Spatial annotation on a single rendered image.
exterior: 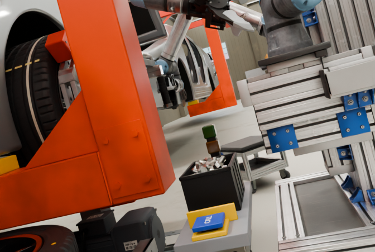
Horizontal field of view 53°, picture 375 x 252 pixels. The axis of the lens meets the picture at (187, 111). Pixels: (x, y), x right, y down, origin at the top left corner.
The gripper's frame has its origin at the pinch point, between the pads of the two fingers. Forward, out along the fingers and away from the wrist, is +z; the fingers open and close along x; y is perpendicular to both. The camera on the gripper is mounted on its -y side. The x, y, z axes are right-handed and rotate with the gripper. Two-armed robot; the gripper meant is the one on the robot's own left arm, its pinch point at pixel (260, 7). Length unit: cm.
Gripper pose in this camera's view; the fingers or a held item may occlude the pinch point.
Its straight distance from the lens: 102.3
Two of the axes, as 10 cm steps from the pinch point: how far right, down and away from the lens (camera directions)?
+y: 0.3, 5.0, 8.7
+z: 9.7, 2.1, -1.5
